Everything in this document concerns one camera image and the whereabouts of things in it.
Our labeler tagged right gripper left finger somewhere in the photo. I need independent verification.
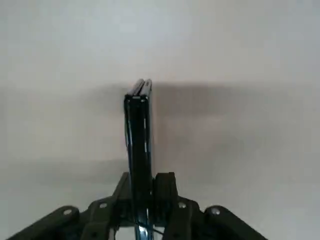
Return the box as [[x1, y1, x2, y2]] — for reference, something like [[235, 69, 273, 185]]
[[6, 171, 131, 240]]

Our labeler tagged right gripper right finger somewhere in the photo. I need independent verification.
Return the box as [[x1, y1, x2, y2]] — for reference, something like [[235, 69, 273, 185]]
[[152, 171, 266, 240]]

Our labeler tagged dark green model phone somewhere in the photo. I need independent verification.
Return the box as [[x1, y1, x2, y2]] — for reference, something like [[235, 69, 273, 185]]
[[123, 78, 154, 240]]

